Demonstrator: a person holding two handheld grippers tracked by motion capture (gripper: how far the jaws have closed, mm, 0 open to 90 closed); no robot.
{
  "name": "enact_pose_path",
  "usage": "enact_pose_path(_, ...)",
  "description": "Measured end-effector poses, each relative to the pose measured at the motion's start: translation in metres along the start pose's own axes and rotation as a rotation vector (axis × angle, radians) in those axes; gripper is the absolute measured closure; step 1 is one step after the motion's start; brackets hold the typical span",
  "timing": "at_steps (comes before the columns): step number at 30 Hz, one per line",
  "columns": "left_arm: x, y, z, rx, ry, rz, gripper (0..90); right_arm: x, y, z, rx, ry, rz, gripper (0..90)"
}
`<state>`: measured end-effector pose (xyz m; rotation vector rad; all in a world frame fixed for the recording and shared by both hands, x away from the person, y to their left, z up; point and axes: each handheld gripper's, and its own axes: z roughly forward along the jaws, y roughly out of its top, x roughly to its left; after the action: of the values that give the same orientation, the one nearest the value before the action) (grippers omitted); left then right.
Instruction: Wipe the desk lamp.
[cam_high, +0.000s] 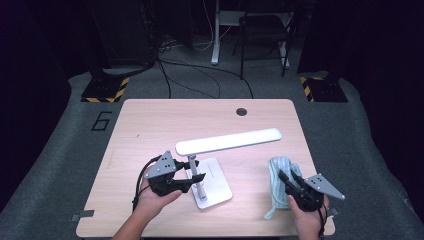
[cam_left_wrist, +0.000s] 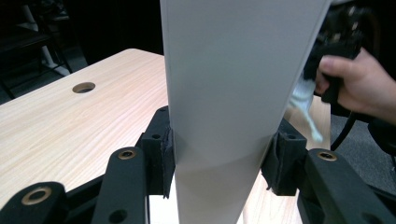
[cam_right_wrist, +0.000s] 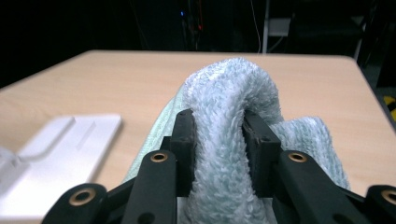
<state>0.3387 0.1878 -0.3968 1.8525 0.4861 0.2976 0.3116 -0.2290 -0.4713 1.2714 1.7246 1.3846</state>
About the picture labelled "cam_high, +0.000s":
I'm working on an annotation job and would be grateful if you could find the person's left hand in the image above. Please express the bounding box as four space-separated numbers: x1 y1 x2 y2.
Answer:
134 178 183 219

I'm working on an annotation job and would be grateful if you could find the white cable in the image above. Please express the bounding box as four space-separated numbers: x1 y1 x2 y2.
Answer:
192 0 216 52

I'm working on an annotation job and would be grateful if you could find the dark cabinet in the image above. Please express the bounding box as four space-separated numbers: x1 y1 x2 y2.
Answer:
85 0 158 69

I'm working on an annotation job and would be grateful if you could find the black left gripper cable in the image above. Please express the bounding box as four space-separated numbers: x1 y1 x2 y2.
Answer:
132 155 164 213

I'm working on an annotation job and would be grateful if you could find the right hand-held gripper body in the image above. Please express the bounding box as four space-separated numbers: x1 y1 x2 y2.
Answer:
284 173 346 213

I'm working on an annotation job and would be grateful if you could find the black chair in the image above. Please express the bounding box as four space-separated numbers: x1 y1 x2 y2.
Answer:
232 11 297 80

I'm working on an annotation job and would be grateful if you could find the pale green fluffy towel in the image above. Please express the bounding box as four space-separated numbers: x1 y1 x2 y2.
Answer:
264 156 304 221

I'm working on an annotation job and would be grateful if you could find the person's right hand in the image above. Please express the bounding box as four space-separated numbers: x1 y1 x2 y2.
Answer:
288 195 330 239

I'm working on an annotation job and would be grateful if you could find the black striped stand base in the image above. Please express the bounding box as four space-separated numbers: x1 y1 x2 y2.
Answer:
300 76 349 103
80 76 130 104

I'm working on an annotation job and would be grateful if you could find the white desk lamp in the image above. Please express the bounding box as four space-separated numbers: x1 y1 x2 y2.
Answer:
175 127 283 210

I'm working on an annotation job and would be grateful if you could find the white desk frame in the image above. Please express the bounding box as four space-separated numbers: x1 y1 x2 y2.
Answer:
210 0 294 70

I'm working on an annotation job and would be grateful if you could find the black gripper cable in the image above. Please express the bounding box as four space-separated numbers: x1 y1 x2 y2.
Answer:
318 203 329 240
132 155 164 213

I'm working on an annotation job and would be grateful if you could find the black floor cable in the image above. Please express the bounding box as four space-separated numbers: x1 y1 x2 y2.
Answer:
159 59 255 99
156 59 173 99

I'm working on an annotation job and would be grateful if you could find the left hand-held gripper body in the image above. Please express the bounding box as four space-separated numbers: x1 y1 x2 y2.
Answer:
143 150 192 197

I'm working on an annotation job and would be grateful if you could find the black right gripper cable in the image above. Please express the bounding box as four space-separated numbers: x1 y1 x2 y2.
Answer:
318 203 329 240

